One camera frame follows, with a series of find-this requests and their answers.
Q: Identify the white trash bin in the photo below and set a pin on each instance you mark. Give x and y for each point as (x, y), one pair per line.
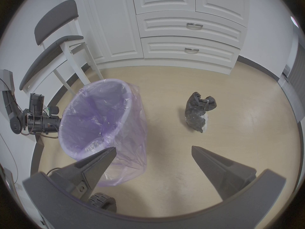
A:
(133, 137)

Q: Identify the grey curtain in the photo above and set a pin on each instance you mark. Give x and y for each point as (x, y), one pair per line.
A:
(299, 73)

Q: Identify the purple plastic bag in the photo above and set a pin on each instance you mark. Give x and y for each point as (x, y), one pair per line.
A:
(95, 118)

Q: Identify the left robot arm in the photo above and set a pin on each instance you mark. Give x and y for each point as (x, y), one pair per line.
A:
(17, 124)

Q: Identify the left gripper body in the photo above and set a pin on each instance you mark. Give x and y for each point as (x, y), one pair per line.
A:
(43, 125)

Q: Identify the square ceiling light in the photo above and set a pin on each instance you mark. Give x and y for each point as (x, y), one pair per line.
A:
(294, 21)

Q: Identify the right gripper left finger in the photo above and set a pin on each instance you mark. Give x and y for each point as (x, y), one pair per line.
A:
(95, 168)

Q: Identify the black plastic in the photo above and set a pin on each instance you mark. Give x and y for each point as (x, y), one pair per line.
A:
(196, 113)

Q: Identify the white wardrobe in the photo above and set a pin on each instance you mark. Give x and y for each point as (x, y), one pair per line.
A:
(166, 32)

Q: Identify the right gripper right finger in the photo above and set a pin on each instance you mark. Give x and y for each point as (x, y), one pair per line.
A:
(221, 173)

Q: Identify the white chair grey cushions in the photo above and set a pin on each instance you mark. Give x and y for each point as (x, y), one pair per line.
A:
(54, 15)

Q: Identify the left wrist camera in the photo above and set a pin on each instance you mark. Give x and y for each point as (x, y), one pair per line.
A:
(54, 111)

